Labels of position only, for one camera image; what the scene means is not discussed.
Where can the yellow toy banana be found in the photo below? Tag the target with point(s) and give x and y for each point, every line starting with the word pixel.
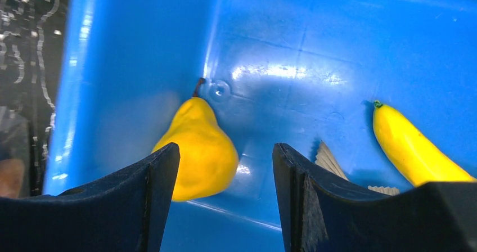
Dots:
pixel 414 155

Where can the yellow toy pear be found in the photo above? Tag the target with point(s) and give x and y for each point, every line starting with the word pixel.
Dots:
pixel 208 158

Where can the blue plastic bin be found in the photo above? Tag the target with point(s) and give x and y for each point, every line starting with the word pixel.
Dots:
pixel 299 72

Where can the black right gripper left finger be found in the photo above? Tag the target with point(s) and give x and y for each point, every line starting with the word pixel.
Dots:
pixel 124 211

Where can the grey toy fish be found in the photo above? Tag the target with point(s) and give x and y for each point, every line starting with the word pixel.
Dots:
pixel 326 160

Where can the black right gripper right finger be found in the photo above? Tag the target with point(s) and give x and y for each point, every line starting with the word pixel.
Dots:
pixel 320 211

